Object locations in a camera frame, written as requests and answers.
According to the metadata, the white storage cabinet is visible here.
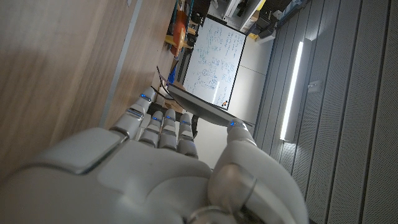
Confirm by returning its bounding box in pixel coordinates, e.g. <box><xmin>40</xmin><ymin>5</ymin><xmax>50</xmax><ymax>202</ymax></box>
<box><xmin>222</xmin><ymin>0</ymin><xmax>266</xmax><ymax>34</ymax></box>

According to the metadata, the whiteboard with black frame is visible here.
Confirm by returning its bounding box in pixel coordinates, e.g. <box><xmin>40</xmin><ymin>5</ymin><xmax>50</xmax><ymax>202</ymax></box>
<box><xmin>182</xmin><ymin>16</ymin><xmax>248</xmax><ymax>111</ymax></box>

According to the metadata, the long clear tape strip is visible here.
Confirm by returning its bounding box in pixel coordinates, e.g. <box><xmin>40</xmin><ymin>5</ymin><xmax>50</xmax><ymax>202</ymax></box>
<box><xmin>98</xmin><ymin>0</ymin><xmax>143</xmax><ymax>128</ymax></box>

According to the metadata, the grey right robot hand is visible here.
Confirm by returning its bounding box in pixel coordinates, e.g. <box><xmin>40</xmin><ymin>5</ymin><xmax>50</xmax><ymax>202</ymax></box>
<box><xmin>0</xmin><ymin>87</ymin><xmax>310</xmax><ymax>224</ymax></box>

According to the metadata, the orange and teal toy plane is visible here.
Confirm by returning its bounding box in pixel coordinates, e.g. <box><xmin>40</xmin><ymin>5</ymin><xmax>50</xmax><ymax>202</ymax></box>
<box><xmin>164</xmin><ymin>9</ymin><xmax>197</xmax><ymax>58</ymax></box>

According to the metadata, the long white ceiling light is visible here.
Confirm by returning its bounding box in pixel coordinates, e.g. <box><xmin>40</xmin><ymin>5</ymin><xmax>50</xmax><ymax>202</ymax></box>
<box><xmin>279</xmin><ymin>41</ymin><xmax>304</xmax><ymax>141</ymax></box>

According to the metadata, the blue plastic bin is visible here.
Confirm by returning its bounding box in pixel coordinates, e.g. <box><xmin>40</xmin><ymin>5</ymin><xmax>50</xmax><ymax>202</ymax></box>
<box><xmin>167</xmin><ymin>65</ymin><xmax>177</xmax><ymax>85</ymax></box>

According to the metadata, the brown cardboard sheet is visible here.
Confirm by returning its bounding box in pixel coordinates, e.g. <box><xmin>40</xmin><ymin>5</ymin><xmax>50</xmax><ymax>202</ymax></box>
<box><xmin>172</xmin><ymin>80</ymin><xmax>187</xmax><ymax>93</ymax></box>

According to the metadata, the black flat computer monitor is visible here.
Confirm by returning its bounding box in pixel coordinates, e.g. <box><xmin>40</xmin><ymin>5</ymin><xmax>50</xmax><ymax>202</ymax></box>
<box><xmin>166</xmin><ymin>83</ymin><xmax>254</xmax><ymax>128</ymax></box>

